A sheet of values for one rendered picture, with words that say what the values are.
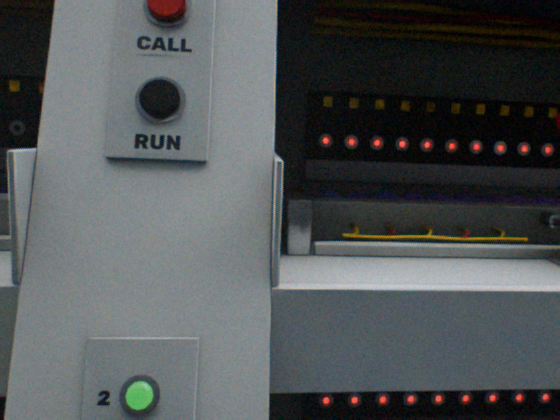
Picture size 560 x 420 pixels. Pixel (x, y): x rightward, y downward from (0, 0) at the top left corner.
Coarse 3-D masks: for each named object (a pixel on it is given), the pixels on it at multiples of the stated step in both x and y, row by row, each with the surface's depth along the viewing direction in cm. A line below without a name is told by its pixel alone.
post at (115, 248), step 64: (64, 0) 21; (256, 0) 22; (64, 64) 20; (256, 64) 21; (64, 128) 20; (256, 128) 21; (64, 192) 19; (128, 192) 20; (192, 192) 20; (256, 192) 20; (64, 256) 19; (128, 256) 19; (192, 256) 19; (256, 256) 20; (64, 320) 18; (128, 320) 19; (192, 320) 19; (256, 320) 19; (64, 384) 18; (256, 384) 19
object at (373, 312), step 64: (320, 128) 38; (384, 128) 39; (448, 128) 39; (512, 128) 40; (320, 192) 36; (384, 192) 36; (448, 192) 37; (512, 192) 38; (320, 256) 25; (384, 256) 25; (448, 256) 25; (512, 256) 26; (320, 320) 20; (384, 320) 20; (448, 320) 20; (512, 320) 21; (320, 384) 20; (384, 384) 20; (448, 384) 21; (512, 384) 21
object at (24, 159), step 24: (0, 168) 36; (24, 168) 18; (24, 192) 19; (24, 216) 19; (24, 240) 19; (0, 264) 21; (0, 288) 18; (0, 312) 18; (0, 336) 19; (0, 360) 19; (0, 384) 19
